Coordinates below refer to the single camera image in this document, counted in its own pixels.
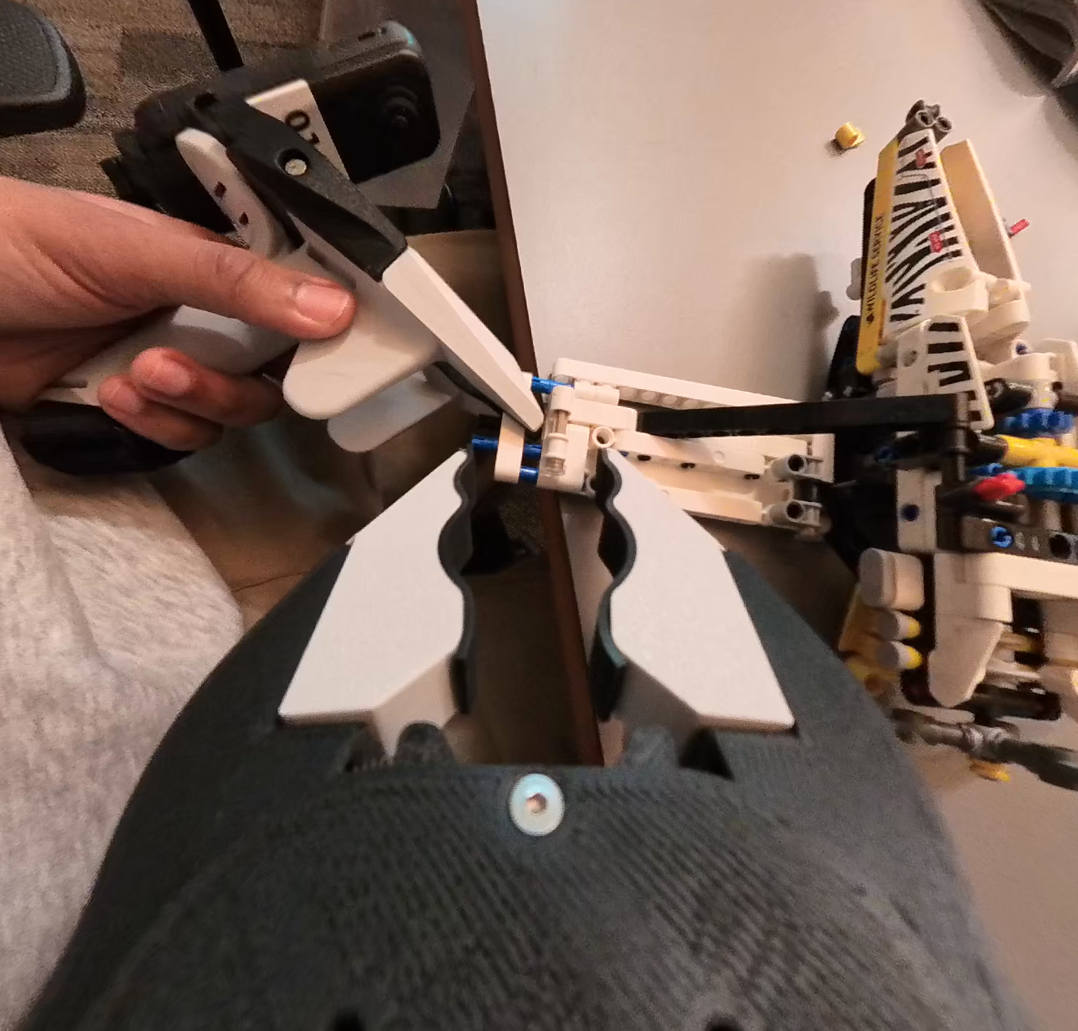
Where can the zebra striped lego plane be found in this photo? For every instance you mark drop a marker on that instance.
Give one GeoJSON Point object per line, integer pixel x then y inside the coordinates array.
{"type": "Point", "coordinates": [716, 467]}

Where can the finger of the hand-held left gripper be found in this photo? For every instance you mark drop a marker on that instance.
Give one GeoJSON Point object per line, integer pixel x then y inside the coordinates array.
{"type": "Point", "coordinates": [379, 429]}
{"type": "Point", "coordinates": [455, 332]}

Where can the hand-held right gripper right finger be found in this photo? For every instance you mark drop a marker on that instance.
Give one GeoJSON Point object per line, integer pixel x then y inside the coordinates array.
{"type": "Point", "coordinates": [699, 627]}

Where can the grey sweatshirt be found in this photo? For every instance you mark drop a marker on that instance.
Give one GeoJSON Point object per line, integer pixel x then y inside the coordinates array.
{"type": "Point", "coordinates": [84, 627]}

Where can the black metal pole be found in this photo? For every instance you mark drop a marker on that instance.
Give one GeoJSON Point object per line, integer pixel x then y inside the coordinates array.
{"type": "Point", "coordinates": [206, 12]}

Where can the lego instruction booklet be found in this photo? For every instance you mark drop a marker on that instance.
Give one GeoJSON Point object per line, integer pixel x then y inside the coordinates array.
{"type": "Point", "coordinates": [1027, 3]}

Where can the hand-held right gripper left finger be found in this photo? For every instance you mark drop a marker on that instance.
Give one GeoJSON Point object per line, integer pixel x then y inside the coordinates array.
{"type": "Point", "coordinates": [370, 627]}

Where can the black mesh office chair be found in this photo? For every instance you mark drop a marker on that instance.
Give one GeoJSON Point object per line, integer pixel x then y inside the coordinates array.
{"type": "Point", "coordinates": [34, 62]}

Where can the person's left hand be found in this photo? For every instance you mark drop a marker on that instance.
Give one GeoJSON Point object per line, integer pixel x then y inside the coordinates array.
{"type": "Point", "coordinates": [101, 281]}

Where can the yellow lego wing tip piece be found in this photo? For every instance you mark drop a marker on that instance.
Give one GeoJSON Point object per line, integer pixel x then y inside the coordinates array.
{"type": "Point", "coordinates": [848, 136]}

